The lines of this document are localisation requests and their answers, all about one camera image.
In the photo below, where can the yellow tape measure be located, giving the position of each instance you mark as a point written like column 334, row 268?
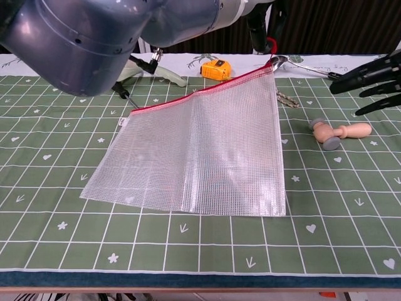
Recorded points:
column 214, row 69

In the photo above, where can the small wooden mallet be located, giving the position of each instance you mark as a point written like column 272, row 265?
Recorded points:
column 332, row 133

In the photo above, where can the clear zipper mesh pouch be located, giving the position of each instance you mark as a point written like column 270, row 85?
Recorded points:
column 203, row 150

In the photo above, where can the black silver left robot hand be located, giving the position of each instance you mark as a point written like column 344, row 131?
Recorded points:
column 260, row 28

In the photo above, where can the green grid tablecloth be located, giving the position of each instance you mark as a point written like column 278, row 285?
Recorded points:
column 188, row 244

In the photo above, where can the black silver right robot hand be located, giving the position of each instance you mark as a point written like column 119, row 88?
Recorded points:
column 379, row 75

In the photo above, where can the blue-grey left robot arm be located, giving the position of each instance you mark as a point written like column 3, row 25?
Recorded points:
column 94, row 34

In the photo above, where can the pale green lint roller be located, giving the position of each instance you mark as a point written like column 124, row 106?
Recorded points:
column 169, row 76

